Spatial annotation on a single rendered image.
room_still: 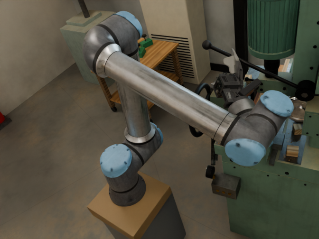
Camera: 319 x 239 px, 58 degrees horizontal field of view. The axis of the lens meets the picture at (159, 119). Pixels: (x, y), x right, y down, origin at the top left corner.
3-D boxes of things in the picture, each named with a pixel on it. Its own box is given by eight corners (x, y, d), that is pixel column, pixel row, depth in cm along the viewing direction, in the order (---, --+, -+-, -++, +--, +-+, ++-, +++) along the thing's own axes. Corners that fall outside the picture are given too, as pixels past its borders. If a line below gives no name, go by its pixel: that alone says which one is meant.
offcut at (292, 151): (286, 155, 120) (286, 151, 118) (286, 149, 122) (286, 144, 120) (297, 157, 118) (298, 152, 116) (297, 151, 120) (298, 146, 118)
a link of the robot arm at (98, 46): (61, 36, 88) (266, 155, 66) (90, 19, 94) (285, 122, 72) (68, 65, 97) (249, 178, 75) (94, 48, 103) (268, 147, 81)
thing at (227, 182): (217, 180, 149) (215, 170, 143) (240, 186, 143) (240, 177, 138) (211, 193, 144) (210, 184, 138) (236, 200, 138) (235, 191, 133)
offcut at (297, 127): (301, 134, 126) (302, 129, 124) (294, 134, 127) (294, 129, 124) (299, 128, 128) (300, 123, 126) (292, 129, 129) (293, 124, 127)
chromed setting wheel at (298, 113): (282, 115, 115) (284, 91, 107) (316, 121, 109) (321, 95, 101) (280, 120, 113) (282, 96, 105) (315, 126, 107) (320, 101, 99)
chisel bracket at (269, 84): (260, 85, 127) (260, 69, 122) (294, 89, 121) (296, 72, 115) (256, 96, 123) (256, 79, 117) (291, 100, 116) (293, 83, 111)
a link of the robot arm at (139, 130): (123, 157, 149) (82, 21, 96) (144, 135, 158) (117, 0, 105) (146, 170, 141) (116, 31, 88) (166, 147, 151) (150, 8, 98)
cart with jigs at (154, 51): (146, 78, 334) (130, 26, 292) (187, 87, 303) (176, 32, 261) (108, 113, 301) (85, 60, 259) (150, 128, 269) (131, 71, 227)
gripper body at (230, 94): (219, 71, 99) (231, 98, 93) (240, 71, 102) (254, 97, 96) (211, 86, 106) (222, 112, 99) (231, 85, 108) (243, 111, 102)
